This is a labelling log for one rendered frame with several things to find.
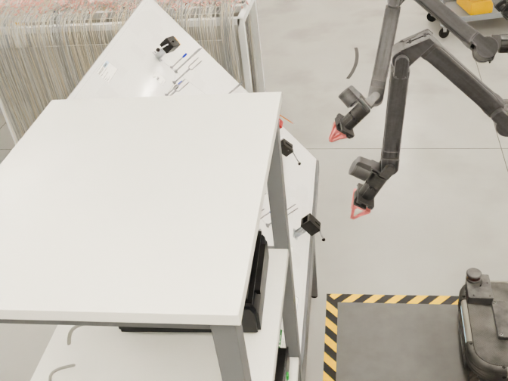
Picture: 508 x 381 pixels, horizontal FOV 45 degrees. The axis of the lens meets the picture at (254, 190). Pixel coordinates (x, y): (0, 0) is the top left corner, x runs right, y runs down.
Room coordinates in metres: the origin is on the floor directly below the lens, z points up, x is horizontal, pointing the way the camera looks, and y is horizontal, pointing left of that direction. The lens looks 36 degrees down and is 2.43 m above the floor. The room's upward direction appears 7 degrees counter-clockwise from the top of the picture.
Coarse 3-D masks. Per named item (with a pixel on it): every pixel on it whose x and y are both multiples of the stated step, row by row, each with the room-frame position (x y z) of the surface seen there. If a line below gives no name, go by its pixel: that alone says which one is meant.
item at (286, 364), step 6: (282, 348) 1.07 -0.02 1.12; (288, 348) 1.07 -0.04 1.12; (282, 354) 1.05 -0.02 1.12; (288, 354) 1.06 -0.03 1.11; (282, 360) 1.03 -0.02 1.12; (288, 360) 1.05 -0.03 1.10; (276, 366) 1.02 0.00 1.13; (282, 366) 1.01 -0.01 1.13; (288, 366) 1.04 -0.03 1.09; (276, 372) 1.00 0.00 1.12; (282, 372) 1.00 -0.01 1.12; (288, 372) 1.01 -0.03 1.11; (276, 378) 0.98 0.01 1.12; (282, 378) 0.98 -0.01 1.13; (288, 378) 0.99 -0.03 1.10
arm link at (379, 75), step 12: (396, 0) 2.20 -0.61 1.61; (396, 12) 2.20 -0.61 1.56; (384, 24) 2.19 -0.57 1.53; (396, 24) 2.18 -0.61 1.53; (384, 36) 2.16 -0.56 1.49; (384, 48) 2.13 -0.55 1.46; (384, 60) 2.11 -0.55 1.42; (384, 72) 2.08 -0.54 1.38; (372, 84) 2.06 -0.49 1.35; (384, 84) 2.05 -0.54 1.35
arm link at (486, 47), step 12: (420, 0) 2.20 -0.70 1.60; (432, 0) 2.19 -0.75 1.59; (432, 12) 2.17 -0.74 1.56; (444, 12) 2.15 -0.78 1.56; (444, 24) 2.14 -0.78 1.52; (456, 24) 2.12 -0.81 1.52; (468, 24) 2.11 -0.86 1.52; (456, 36) 2.12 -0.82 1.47; (468, 36) 2.08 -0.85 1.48; (480, 36) 2.05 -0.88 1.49; (480, 48) 2.02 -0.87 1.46; (492, 48) 2.01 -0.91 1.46
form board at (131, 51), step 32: (128, 32) 2.12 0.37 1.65; (160, 32) 2.28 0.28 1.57; (96, 64) 1.83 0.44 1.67; (128, 64) 1.95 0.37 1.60; (160, 64) 2.09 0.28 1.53; (192, 64) 2.25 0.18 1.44; (96, 96) 1.70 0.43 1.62; (128, 96) 1.80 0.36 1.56; (288, 160) 2.15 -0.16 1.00; (288, 192) 1.95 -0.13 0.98
